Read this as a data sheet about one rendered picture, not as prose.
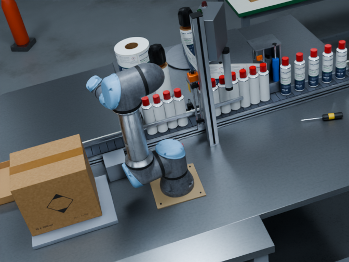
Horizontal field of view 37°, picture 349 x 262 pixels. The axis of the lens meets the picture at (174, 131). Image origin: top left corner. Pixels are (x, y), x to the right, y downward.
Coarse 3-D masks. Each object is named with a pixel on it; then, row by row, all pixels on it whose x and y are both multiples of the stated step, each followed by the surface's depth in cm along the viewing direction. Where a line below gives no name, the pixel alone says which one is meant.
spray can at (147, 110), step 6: (144, 102) 239; (144, 108) 240; (150, 108) 241; (144, 114) 243; (150, 114) 243; (144, 120) 246; (150, 120) 244; (156, 126) 249; (150, 132) 249; (156, 132) 250
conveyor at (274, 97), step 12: (324, 84) 261; (276, 96) 260; (288, 96) 258; (240, 108) 256; (252, 108) 255; (192, 120) 255; (204, 120) 253; (144, 132) 254; (168, 132) 250; (96, 144) 251; (108, 144) 250; (120, 144) 248
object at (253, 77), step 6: (252, 66) 247; (252, 72) 246; (252, 78) 247; (258, 78) 248; (252, 84) 249; (258, 84) 250; (252, 90) 251; (258, 90) 252; (252, 96) 254; (258, 96) 254; (252, 102) 256; (258, 102) 256
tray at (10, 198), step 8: (8, 160) 254; (0, 168) 255; (8, 168) 254; (0, 176) 251; (8, 176) 250; (0, 184) 246; (8, 184) 245; (0, 192) 241; (8, 192) 240; (0, 200) 234; (8, 200) 235
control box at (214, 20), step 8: (200, 8) 215; (208, 8) 214; (216, 8) 213; (224, 8) 218; (208, 16) 208; (216, 16) 208; (224, 16) 219; (208, 24) 207; (216, 24) 209; (224, 24) 221; (208, 32) 209; (216, 32) 210; (224, 32) 222; (208, 40) 211; (216, 40) 211; (224, 40) 223; (208, 48) 214; (216, 48) 213; (208, 56) 216; (216, 56) 215
